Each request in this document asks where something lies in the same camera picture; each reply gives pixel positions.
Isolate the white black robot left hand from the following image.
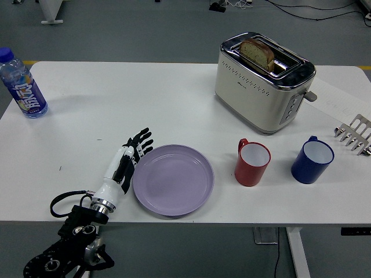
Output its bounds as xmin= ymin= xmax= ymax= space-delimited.
xmin=92 ymin=127 xmax=154 ymax=208

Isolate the purple plate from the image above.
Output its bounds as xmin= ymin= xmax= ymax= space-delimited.
xmin=132 ymin=144 xmax=215 ymax=218

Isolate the grey floor socket plate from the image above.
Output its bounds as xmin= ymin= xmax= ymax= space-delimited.
xmin=252 ymin=226 xmax=279 ymax=246

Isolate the blue labelled drink bottle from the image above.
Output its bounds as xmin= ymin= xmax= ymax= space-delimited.
xmin=0 ymin=47 xmax=49 ymax=119

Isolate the red cup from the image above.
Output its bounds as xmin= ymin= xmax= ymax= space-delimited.
xmin=234 ymin=138 xmax=272 ymax=187

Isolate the cream steel toaster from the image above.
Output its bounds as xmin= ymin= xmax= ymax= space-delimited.
xmin=214 ymin=31 xmax=318 ymax=136

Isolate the white furniture foot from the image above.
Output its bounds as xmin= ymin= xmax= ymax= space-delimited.
xmin=37 ymin=0 xmax=64 ymax=25

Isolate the bread slice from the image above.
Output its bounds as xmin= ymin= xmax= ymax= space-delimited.
xmin=239 ymin=38 xmax=275 ymax=72

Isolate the black floor device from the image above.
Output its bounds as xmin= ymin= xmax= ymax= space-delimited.
xmin=208 ymin=2 xmax=227 ymax=13

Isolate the blue cup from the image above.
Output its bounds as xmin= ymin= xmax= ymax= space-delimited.
xmin=290 ymin=136 xmax=335 ymax=185

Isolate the white paper sheet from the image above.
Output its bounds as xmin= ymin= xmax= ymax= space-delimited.
xmin=302 ymin=76 xmax=371 ymax=126

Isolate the metal toast rack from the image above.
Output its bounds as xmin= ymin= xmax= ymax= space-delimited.
xmin=333 ymin=114 xmax=371 ymax=156

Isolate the black desk control panel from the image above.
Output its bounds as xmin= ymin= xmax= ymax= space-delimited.
xmin=340 ymin=227 xmax=371 ymax=236

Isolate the black hanging power cable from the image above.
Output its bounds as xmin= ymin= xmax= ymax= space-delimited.
xmin=273 ymin=226 xmax=282 ymax=278

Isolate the black floor cable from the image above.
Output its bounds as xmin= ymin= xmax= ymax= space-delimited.
xmin=265 ymin=0 xmax=371 ymax=21

